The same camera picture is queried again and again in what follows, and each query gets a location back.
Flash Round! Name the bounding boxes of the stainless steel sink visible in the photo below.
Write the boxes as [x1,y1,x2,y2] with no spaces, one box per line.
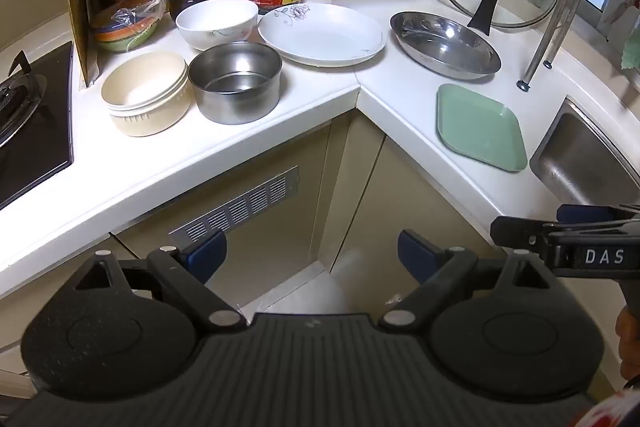
[529,96,640,219]

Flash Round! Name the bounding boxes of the green square plate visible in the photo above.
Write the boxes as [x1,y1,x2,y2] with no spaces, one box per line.
[436,83,529,172]

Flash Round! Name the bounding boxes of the plain beige cabinet door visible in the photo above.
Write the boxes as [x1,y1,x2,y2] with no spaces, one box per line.
[332,134,506,303]

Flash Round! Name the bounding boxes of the person's right hand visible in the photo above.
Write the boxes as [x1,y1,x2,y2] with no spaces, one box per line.
[616,304,640,380]

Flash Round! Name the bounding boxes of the green hanging cloth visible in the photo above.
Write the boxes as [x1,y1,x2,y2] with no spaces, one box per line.
[620,24,640,70]

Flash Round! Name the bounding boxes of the plastic-wrapped colourful bowl stack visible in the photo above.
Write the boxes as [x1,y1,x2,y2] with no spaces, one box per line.
[90,0,167,54]

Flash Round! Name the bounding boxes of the beige cabinet door with vent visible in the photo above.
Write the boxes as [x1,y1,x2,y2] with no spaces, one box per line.
[112,119,333,308]

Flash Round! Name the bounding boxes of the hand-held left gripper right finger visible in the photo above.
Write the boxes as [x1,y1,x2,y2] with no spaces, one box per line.
[378,229,558,329]

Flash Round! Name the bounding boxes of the cabinet vent grille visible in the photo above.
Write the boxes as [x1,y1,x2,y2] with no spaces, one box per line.
[169,165,300,243]

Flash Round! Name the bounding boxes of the black gas stove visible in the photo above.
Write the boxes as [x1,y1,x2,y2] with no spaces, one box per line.
[0,41,75,210]

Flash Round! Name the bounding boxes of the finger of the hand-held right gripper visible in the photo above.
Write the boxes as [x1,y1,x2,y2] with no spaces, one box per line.
[556,203,640,228]
[490,215,554,255]

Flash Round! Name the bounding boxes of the white ceramic bowl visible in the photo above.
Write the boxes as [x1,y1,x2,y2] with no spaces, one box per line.
[175,0,260,52]

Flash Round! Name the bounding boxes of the stainless steel plate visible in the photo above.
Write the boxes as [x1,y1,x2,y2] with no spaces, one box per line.
[390,11,502,81]

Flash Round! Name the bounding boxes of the white floral ceramic plate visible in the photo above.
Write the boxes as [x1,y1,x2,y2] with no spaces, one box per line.
[257,3,388,68]

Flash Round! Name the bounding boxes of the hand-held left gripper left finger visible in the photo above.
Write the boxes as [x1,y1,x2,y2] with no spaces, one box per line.
[74,229,243,329]

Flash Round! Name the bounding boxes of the metal dish rack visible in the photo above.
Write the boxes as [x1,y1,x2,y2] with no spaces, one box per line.
[517,0,640,94]

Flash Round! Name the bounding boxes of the red white printed clothing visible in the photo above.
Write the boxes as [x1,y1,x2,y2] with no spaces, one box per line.
[590,379,640,427]

